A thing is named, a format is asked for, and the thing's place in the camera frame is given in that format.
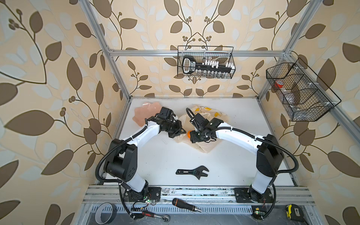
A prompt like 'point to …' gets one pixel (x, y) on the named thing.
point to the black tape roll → (105, 213)
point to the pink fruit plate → (146, 110)
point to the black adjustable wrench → (198, 172)
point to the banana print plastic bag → (206, 146)
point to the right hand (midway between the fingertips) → (194, 138)
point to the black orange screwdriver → (179, 203)
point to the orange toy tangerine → (189, 135)
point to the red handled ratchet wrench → (165, 218)
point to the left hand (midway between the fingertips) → (184, 129)
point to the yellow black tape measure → (294, 212)
